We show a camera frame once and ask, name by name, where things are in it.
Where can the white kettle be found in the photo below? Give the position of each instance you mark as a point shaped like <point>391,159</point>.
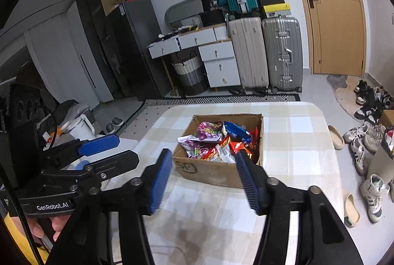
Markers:
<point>81,126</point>

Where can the purple grape candy packet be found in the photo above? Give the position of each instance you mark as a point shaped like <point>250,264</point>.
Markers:
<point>207,129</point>

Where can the black refrigerator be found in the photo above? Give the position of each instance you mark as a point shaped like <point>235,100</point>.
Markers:
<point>129,46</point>

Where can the black printed bag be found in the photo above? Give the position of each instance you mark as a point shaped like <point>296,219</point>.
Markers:
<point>211,0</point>

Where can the small cardboard box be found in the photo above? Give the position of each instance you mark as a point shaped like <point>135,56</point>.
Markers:
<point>386,118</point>

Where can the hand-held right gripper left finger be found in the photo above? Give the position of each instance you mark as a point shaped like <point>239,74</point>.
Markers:
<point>158,178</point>

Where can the white drawer desk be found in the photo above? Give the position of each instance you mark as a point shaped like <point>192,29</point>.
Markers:
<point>200,37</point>

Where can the wooden door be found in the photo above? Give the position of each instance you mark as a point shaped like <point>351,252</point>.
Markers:
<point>329,6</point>

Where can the irregular grey door rug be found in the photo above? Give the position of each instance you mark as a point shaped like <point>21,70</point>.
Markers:
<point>344,92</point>

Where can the dark glass cabinet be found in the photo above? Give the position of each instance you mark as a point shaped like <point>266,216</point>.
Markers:
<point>92,37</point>

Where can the beige suitcase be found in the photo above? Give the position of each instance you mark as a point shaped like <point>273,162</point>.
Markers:
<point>249,52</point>

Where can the blue cookie packet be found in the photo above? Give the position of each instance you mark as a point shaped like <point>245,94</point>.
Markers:
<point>235,129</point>

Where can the oval grey mirror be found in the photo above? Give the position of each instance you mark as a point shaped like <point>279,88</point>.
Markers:
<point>183,14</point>

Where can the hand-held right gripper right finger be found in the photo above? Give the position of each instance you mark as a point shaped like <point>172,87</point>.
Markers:
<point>249,181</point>

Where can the silver suitcase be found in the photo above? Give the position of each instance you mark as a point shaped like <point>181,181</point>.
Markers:
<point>283,52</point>

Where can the woven laundry basket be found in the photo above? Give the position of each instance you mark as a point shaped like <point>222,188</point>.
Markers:
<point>189,74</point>

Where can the beige checked tablecloth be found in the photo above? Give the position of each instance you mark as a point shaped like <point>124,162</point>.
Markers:
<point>295,141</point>

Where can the pile of sneakers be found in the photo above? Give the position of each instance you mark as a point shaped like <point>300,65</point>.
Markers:
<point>366,129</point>

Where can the brown paper bag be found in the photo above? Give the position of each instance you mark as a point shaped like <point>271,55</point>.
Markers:
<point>380,165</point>

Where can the beige slipper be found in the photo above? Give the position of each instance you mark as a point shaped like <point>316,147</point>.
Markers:
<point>351,206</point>
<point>335,137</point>

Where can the white wardrobe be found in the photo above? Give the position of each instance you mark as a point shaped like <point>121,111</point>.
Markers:
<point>77,67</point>

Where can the person's left hand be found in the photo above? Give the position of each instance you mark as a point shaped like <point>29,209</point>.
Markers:
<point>60,223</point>

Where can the pair of grey slippers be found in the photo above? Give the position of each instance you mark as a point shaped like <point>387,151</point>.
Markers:
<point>112,124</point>

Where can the bag of assorted snacks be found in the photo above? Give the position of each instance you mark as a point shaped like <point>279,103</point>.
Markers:
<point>389,138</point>

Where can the white high-top sneaker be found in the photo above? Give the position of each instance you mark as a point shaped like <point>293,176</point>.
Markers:
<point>374,197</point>

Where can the black storage basket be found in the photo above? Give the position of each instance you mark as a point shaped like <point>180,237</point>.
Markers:
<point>211,18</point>

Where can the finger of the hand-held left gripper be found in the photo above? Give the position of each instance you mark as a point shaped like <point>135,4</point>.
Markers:
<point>117,160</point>
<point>98,143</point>

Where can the brown cardboard box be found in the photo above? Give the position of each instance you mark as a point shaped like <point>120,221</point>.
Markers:
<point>212,171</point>

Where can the yellow black shoe box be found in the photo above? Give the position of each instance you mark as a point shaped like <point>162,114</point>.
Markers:
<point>275,10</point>

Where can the red chocolate cookie packet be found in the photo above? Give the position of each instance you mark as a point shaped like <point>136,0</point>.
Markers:
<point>243,146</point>

